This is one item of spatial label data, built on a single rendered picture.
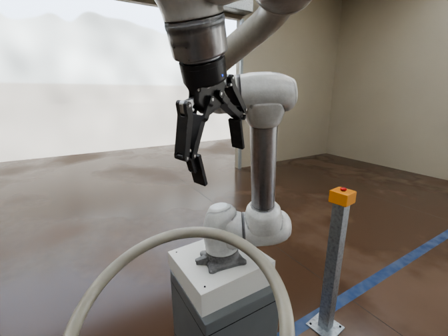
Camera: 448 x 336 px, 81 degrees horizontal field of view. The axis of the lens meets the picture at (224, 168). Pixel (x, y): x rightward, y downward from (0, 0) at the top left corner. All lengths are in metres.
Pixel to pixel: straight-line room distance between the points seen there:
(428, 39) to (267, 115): 6.28
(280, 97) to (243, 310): 0.88
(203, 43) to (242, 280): 1.01
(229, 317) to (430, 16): 6.71
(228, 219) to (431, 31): 6.38
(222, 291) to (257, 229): 0.29
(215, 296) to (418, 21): 6.75
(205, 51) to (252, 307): 1.10
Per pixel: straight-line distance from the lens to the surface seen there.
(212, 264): 1.26
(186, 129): 0.43
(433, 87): 6.88
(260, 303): 1.32
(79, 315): 0.74
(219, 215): 1.15
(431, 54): 6.98
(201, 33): 0.41
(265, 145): 0.96
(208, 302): 1.19
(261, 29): 0.56
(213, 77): 0.43
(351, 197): 1.80
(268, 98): 0.88
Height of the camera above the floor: 1.67
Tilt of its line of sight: 16 degrees down
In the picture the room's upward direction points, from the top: straight up
